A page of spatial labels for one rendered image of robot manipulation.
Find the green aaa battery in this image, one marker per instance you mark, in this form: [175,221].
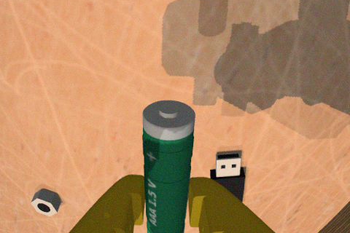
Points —
[167,140]

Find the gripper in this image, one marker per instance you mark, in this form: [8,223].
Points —
[212,208]

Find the black usb flash drive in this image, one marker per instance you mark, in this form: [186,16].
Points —
[229,174]

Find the grey hex nut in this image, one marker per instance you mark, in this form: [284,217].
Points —
[46,202]

